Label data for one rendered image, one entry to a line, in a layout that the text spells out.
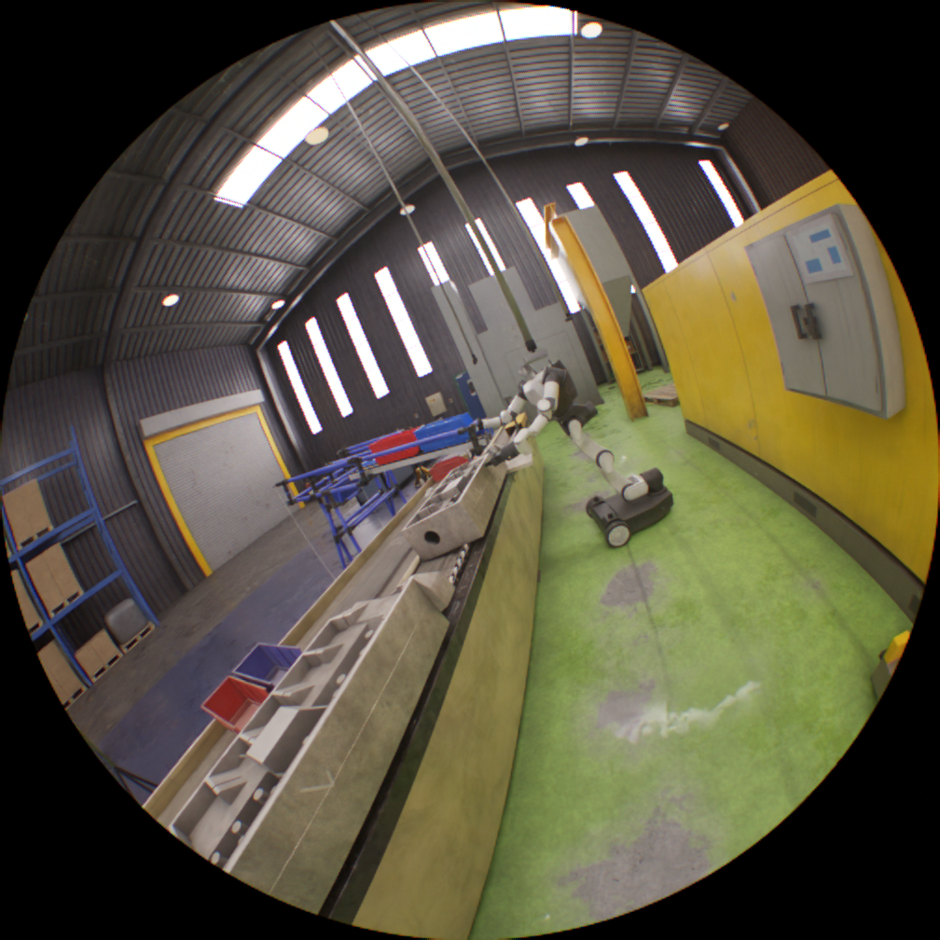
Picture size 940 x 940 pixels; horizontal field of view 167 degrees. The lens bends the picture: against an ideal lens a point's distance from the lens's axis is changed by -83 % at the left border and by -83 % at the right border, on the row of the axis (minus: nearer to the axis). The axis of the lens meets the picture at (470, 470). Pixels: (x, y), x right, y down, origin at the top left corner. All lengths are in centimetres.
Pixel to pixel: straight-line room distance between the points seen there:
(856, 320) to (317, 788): 197
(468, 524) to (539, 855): 146
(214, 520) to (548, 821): 1165
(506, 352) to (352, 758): 768
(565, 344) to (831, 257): 684
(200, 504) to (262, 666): 1057
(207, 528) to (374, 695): 1123
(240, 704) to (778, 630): 233
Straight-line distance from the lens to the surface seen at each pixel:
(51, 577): 950
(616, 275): 955
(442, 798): 103
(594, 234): 984
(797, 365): 185
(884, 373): 152
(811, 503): 246
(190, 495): 1188
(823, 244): 154
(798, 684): 169
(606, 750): 154
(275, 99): 935
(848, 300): 152
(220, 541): 1194
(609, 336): 555
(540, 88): 1170
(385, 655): 83
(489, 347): 788
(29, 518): 973
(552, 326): 781
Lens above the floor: 142
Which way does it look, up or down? 13 degrees down
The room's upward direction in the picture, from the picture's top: 24 degrees counter-clockwise
